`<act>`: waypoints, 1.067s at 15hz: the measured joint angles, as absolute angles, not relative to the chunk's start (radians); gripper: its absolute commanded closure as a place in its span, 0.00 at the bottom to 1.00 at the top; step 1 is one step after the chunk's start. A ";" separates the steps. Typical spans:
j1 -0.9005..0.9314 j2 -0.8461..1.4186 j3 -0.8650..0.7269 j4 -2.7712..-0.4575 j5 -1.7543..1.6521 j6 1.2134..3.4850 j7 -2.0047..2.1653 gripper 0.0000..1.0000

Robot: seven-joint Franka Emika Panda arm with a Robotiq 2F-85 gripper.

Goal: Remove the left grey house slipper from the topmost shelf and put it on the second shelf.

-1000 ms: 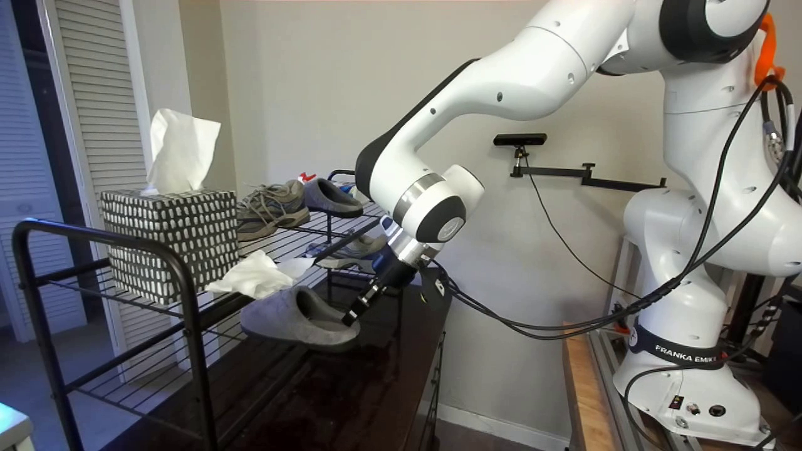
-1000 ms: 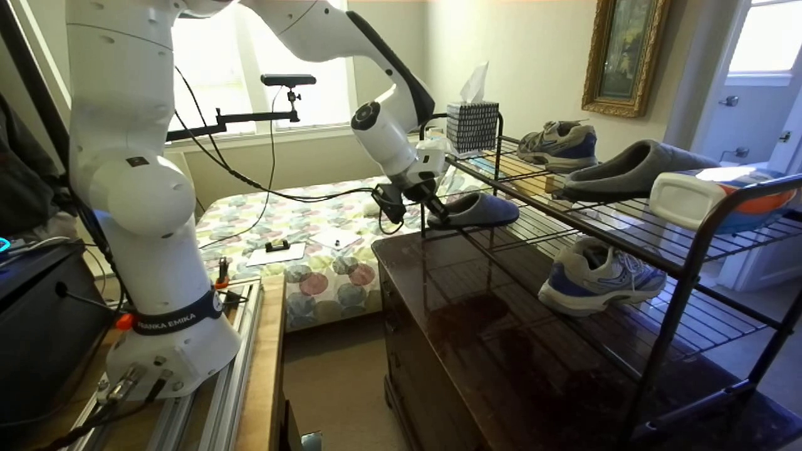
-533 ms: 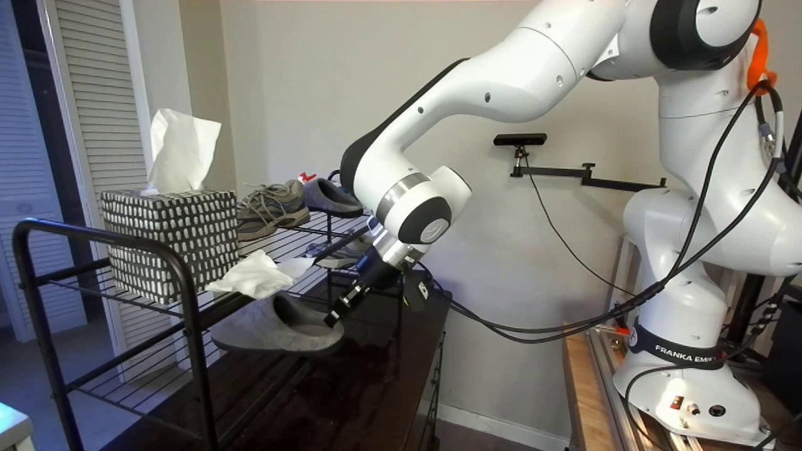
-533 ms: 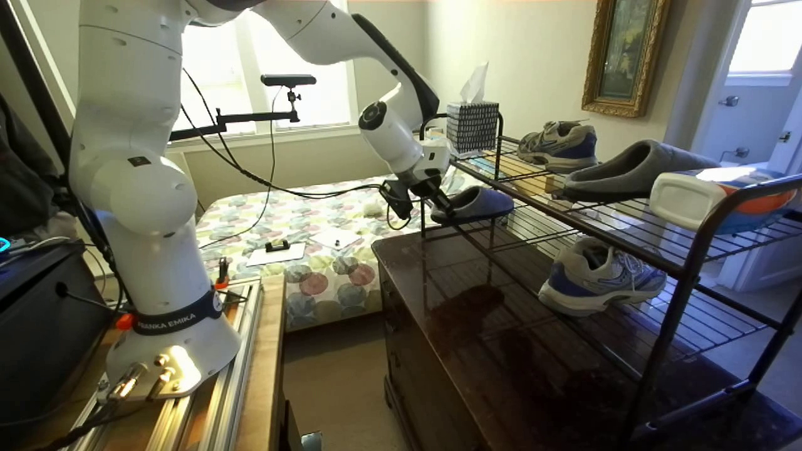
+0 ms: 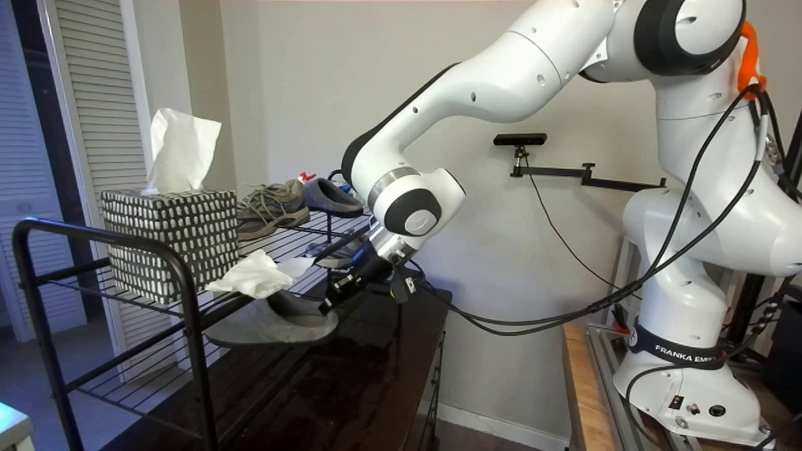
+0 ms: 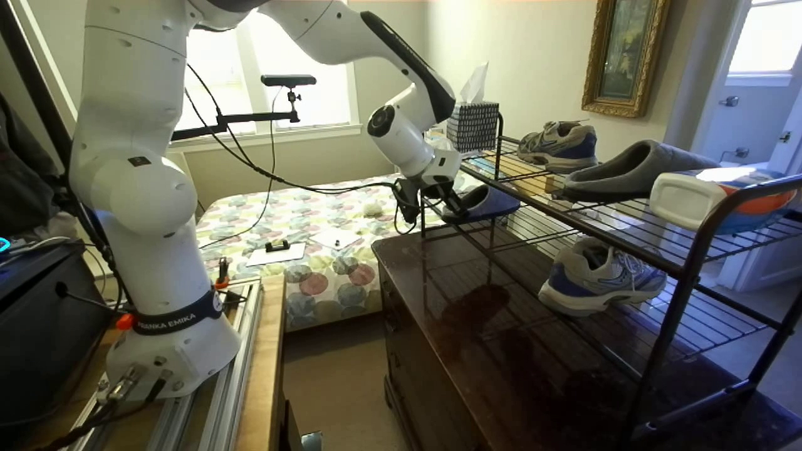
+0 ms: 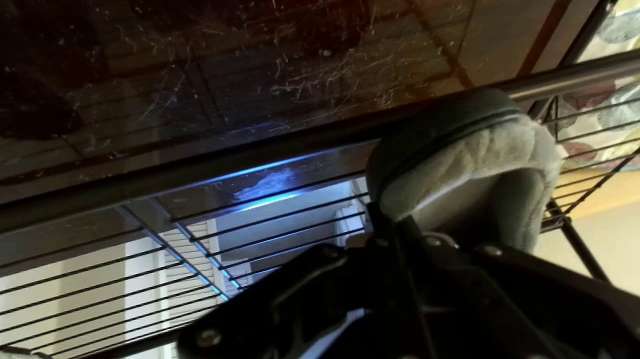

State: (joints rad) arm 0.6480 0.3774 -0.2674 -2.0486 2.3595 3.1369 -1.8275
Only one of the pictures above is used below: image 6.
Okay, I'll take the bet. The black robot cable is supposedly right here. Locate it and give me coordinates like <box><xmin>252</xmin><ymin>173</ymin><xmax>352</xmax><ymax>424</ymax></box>
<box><xmin>177</xmin><ymin>59</ymin><xmax>421</xmax><ymax>252</ymax></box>

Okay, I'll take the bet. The dark wooden dresser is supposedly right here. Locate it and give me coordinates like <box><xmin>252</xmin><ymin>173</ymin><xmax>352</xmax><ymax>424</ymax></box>
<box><xmin>367</xmin><ymin>218</ymin><xmax>802</xmax><ymax>451</ymax></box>

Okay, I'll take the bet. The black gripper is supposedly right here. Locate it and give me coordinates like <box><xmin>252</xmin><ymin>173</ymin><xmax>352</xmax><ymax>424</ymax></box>
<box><xmin>419</xmin><ymin>168</ymin><xmax>476</xmax><ymax>222</ymax></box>

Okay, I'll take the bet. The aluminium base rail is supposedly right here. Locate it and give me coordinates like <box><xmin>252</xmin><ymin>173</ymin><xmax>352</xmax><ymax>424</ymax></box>
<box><xmin>72</xmin><ymin>279</ymin><xmax>266</xmax><ymax>451</ymax></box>

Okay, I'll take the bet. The bright window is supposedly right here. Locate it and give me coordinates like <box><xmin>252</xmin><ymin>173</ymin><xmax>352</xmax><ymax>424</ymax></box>
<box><xmin>168</xmin><ymin>0</ymin><xmax>364</xmax><ymax>143</ymax></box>

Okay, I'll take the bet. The bed with floral bedspread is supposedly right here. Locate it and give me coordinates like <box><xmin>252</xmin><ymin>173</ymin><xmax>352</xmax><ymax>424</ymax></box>
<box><xmin>193</xmin><ymin>176</ymin><xmax>430</xmax><ymax>334</ymax></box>

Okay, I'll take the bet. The beige laced sneaker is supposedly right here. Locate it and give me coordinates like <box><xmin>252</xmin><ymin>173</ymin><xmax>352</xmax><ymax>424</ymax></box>
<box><xmin>513</xmin><ymin>117</ymin><xmax>602</xmax><ymax>176</ymax></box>

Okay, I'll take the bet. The black metal shoe rack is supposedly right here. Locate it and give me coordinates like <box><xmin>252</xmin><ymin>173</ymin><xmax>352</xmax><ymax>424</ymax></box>
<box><xmin>416</xmin><ymin>111</ymin><xmax>802</xmax><ymax>451</ymax></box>

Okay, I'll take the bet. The black white patterned tissue box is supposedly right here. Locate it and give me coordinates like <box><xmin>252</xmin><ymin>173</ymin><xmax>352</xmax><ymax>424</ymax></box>
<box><xmin>444</xmin><ymin>99</ymin><xmax>504</xmax><ymax>153</ymax></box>

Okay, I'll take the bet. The gold framed picture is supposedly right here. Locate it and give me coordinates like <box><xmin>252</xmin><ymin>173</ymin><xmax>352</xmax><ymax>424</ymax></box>
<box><xmin>579</xmin><ymin>0</ymin><xmax>674</xmax><ymax>121</ymax></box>

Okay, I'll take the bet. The grey house slipper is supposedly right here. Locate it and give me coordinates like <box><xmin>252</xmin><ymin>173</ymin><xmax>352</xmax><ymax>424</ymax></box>
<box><xmin>543</xmin><ymin>138</ymin><xmax>722</xmax><ymax>202</ymax></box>
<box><xmin>439</xmin><ymin>183</ymin><xmax>523</xmax><ymax>225</ymax></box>

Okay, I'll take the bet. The black equipment box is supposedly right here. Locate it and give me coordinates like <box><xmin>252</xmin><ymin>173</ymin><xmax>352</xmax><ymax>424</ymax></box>
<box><xmin>0</xmin><ymin>236</ymin><xmax>118</xmax><ymax>430</ymax></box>

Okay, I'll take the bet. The black camera on boom stand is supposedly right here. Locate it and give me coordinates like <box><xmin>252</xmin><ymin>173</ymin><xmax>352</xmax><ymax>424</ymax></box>
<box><xmin>168</xmin><ymin>69</ymin><xmax>320</xmax><ymax>143</ymax></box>

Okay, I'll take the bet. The white blue sneaker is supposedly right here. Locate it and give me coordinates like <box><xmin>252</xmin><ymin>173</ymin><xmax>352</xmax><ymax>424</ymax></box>
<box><xmin>537</xmin><ymin>234</ymin><xmax>671</xmax><ymax>319</ymax></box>

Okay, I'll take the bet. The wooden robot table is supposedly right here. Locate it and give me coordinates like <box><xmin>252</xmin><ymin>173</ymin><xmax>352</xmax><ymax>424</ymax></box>
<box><xmin>20</xmin><ymin>271</ymin><xmax>288</xmax><ymax>451</ymax></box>

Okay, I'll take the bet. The white tissue in box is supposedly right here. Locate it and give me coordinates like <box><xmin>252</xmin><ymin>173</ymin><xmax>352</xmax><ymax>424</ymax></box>
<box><xmin>454</xmin><ymin>59</ymin><xmax>494</xmax><ymax>107</ymax></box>

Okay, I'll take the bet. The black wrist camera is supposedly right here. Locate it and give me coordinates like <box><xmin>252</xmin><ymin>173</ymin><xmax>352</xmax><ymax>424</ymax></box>
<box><xmin>391</xmin><ymin>173</ymin><xmax>425</xmax><ymax>225</ymax></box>

